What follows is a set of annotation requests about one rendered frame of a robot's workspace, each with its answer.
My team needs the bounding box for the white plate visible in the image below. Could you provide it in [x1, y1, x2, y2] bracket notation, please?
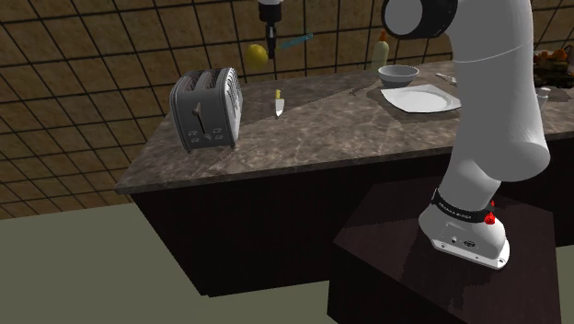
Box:
[380, 83, 463, 114]

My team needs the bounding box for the white cup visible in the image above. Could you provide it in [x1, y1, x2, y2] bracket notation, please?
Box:
[534, 87, 552, 114]

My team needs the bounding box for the grey two-slot toaster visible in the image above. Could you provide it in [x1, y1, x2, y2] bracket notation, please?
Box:
[169, 66, 244, 155]

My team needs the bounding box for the grey bowl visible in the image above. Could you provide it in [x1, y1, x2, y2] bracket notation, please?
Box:
[377, 64, 420, 89]

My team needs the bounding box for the yellow bottle with orange cap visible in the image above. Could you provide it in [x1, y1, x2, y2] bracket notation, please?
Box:
[371, 29, 390, 75]

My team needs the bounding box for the yellow lemon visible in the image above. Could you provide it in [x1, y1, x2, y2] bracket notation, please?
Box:
[245, 43, 270, 71]

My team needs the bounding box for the yellow-handled knife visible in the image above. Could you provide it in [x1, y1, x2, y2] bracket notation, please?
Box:
[274, 88, 286, 119]

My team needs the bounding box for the basket of fruit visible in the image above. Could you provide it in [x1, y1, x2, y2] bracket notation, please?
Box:
[533, 45, 574, 89]

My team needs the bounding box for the blue pen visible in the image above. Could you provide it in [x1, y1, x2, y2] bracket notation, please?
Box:
[275, 31, 315, 52]

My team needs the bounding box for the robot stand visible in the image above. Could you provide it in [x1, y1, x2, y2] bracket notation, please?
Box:
[327, 175, 563, 324]

